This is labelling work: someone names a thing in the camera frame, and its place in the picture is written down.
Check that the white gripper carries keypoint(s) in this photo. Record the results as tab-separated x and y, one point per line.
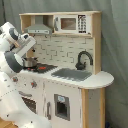
26	42

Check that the white oven door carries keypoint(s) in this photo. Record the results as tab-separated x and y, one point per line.
33	102

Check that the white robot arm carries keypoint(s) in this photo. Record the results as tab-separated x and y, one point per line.
13	46

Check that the wooden toy kitchen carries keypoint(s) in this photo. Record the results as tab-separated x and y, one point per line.
87	98

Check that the grey range hood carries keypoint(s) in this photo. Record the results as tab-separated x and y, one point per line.
40	26

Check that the silver toy pot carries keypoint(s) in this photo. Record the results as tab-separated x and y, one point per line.
29	62

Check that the black toy stovetop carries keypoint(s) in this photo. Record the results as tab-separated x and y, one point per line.
40	68

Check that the toy microwave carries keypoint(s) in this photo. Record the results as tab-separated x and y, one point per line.
72	24

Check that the right red stove knob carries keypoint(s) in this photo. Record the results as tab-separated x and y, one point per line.
33	84

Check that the grey toy sink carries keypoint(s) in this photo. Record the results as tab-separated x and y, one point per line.
71	74

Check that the black toy faucet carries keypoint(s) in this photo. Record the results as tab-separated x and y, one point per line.
80	65

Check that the grey ice dispenser panel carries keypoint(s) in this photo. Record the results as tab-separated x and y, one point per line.
62	107

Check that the grey cabinet door handle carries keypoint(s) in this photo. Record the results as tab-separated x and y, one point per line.
48	111

